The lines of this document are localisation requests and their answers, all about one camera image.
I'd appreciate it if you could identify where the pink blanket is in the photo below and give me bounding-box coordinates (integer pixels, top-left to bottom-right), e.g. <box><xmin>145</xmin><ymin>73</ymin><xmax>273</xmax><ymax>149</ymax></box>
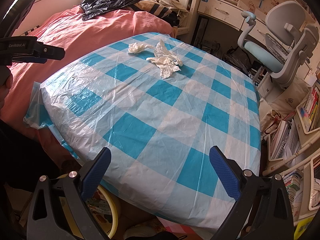
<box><xmin>0</xmin><ymin>5</ymin><xmax>175</xmax><ymax>155</ymax></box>

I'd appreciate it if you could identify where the blue white checkered plastic tablecloth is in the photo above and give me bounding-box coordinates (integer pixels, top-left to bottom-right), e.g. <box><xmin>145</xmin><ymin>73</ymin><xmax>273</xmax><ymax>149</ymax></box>
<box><xmin>23</xmin><ymin>31</ymin><xmax>262</xmax><ymax>230</ymax></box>

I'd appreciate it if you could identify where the pink patterned cloth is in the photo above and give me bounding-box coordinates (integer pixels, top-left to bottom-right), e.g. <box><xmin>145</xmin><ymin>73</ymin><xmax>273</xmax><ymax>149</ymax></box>
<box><xmin>156</xmin><ymin>216</ymin><xmax>215</xmax><ymax>240</ymax></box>

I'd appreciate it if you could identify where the cream bag with red straps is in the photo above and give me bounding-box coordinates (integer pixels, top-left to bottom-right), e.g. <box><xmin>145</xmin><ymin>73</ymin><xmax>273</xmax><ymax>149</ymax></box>
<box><xmin>261</xmin><ymin>109</ymin><xmax>295</xmax><ymax>136</ymax></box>

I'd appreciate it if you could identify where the small white drawer cabinet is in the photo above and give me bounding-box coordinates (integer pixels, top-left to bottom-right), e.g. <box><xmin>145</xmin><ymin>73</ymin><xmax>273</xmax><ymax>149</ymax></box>
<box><xmin>256</xmin><ymin>72</ymin><xmax>283</xmax><ymax>103</ymax></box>

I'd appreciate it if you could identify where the tan dark striped cloth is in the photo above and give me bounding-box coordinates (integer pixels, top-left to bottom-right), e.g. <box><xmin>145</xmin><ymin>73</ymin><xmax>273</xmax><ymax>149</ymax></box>
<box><xmin>136</xmin><ymin>1</ymin><xmax>175</xmax><ymax>18</ymax></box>

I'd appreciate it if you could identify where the white book rack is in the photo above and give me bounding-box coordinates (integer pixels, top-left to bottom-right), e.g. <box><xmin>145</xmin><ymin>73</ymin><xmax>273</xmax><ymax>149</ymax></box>
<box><xmin>260</xmin><ymin>85</ymin><xmax>320</xmax><ymax>228</ymax></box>

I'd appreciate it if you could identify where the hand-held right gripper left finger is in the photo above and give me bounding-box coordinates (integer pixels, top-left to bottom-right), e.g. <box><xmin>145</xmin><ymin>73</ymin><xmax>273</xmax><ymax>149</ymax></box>
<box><xmin>26</xmin><ymin>147</ymin><xmax>112</xmax><ymax>240</ymax></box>

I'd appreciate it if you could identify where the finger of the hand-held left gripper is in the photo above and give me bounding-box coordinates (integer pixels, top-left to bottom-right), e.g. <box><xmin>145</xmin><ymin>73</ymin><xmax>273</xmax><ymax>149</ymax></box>
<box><xmin>11</xmin><ymin>55</ymin><xmax>48</xmax><ymax>64</ymax></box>
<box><xmin>31</xmin><ymin>42</ymin><xmax>66</xmax><ymax>61</ymax></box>

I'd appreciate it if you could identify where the clear plastic storage bag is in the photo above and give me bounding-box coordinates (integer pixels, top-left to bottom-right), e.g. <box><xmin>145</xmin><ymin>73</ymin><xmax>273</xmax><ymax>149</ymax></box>
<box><xmin>200</xmin><ymin>40</ymin><xmax>223</xmax><ymax>58</ymax></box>
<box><xmin>224</xmin><ymin>46</ymin><xmax>253</xmax><ymax>68</ymax></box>

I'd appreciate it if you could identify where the black shiny jacket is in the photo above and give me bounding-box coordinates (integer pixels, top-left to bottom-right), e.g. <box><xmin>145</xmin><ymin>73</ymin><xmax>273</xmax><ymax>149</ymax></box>
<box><xmin>80</xmin><ymin>0</ymin><xmax>144</xmax><ymax>21</ymax></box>

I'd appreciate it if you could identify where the yellow rimmed trash bin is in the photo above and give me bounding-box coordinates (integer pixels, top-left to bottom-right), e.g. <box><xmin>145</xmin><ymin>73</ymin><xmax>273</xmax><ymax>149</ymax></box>
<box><xmin>85</xmin><ymin>185</ymin><xmax>123</xmax><ymax>240</ymax></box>

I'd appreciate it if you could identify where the white desk with drawers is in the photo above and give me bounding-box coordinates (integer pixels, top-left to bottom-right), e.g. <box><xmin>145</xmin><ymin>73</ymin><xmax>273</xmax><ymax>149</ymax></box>
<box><xmin>196</xmin><ymin>0</ymin><xmax>315</xmax><ymax>33</ymax></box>

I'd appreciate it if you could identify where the row of colourful books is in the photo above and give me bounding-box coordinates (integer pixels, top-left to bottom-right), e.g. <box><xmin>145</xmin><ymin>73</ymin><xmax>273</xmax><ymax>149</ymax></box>
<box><xmin>282</xmin><ymin>170</ymin><xmax>320</xmax><ymax>205</ymax></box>

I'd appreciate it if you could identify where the person's left hand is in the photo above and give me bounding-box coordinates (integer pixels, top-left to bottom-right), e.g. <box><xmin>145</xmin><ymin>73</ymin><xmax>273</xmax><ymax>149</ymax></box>
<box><xmin>0</xmin><ymin>74</ymin><xmax>13</xmax><ymax>113</ymax></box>

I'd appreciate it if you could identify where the beige tote bag tree print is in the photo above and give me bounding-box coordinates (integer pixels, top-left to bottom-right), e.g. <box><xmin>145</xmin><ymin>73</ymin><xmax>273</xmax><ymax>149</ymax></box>
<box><xmin>270</xmin><ymin>77</ymin><xmax>313</xmax><ymax>116</ymax></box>

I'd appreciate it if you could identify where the stack of papers and notebooks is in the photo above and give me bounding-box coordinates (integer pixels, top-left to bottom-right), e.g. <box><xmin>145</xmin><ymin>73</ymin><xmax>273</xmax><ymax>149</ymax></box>
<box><xmin>269</xmin><ymin>120</ymin><xmax>304</xmax><ymax>161</ymax></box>

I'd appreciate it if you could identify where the grey blue office chair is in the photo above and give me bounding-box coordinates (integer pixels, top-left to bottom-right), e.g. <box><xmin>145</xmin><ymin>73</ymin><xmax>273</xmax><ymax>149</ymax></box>
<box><xmin>237</xmin><ymin>1</ymin><xmax>319</xmax><ymax>89</ymax></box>

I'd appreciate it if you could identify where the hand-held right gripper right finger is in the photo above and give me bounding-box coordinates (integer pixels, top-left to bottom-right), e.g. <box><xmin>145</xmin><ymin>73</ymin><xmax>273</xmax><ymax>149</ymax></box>
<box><xmin>209</xmin><ymin>146</ymin><xmax>294</xmax><ymax>240</ymax></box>

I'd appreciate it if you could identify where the person's dark clothing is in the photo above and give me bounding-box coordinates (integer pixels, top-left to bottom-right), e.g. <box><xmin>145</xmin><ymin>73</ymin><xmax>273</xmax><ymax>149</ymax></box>
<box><xmin>0</xmin><ymin>119</ymin><xmax>62</xmax><ymax>189</ymax></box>

